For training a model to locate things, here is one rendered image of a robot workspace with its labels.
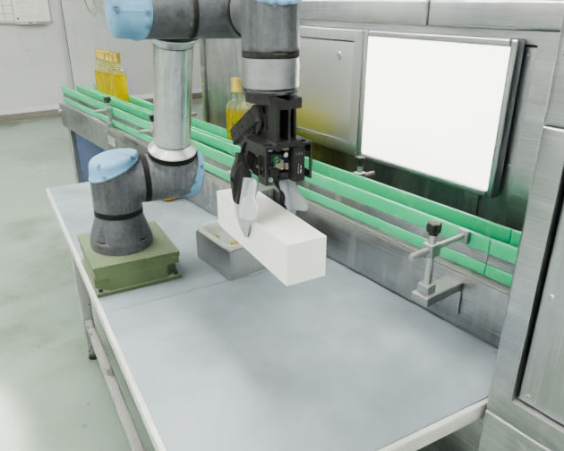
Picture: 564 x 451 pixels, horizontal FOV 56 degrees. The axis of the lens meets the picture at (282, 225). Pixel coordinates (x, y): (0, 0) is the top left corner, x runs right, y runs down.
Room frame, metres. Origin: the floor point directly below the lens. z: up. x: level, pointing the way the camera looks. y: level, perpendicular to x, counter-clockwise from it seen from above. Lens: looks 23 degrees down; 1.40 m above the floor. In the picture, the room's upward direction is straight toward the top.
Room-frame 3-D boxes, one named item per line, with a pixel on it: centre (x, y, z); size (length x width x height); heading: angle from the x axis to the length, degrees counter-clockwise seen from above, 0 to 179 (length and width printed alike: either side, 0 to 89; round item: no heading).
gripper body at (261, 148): (0.71, 0.01, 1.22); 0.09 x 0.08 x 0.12; 28
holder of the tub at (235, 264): (1.30, 0.07, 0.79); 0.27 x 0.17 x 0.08; 127
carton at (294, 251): (0.73, 0.02, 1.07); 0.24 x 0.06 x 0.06; 28
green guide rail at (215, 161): (2.15, 0.63, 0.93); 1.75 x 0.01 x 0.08; 37
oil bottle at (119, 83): (2.54, 0.76, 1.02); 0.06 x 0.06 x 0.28; 37
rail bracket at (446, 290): (0.92, -0.31, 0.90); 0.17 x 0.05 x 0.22; 127
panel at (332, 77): (1.48, -0.21, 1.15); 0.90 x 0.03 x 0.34; 37
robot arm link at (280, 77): (0.72, 0.01, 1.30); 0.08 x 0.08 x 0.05
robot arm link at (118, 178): (1.20, 0.39, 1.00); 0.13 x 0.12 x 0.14; 115
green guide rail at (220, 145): (2.19, 0.57, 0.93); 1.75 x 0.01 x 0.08; 37
